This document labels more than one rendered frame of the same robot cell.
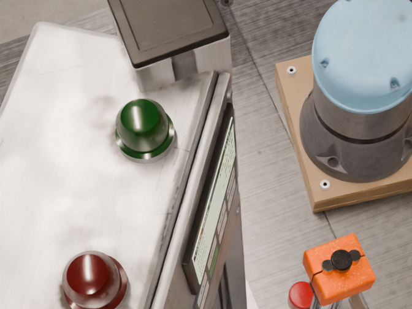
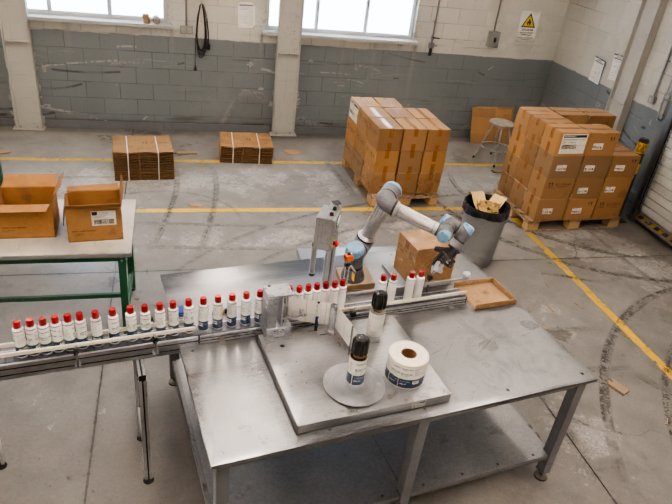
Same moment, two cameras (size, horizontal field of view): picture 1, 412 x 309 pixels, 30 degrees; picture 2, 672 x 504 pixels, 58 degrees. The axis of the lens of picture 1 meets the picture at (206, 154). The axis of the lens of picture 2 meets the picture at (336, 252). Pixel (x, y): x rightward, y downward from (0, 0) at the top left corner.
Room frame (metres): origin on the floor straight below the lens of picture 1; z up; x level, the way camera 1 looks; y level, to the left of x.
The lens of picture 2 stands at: (-2.73, 0.66, 2.93)
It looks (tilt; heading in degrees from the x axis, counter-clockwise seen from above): 30 degrees down; 347
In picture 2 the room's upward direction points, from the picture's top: 7 degrees clockwise
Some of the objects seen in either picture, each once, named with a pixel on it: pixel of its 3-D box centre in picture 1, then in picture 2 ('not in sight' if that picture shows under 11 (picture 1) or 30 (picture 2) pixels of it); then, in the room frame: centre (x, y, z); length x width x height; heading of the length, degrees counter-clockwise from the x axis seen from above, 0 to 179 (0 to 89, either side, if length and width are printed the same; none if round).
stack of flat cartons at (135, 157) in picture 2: not in sight; (143, 157); (3.96, 1.44, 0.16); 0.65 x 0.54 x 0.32; 98
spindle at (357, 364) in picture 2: not in sight; (358, 360); (-0.56, -0.02, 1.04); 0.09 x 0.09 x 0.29
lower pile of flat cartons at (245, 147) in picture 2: not in sight; (245, 147); (4.54, 0.28, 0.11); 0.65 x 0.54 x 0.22; 91
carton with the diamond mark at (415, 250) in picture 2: not in sight; (425, 256); (0.50, -0.68, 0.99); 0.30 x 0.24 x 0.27; 103
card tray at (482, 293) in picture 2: not in sight; (484, 292); (0.27, -1.04, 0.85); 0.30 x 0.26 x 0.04; 102
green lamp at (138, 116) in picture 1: (142, 125); not in sight; (0.15, 0.03, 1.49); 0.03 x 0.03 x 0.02
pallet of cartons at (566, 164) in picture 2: not in sight; (566, 168); (3.12, -3.23, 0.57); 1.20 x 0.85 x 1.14; 96
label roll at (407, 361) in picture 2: not in sight; (406, 364); (-0.50, -0.29, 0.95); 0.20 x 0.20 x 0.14
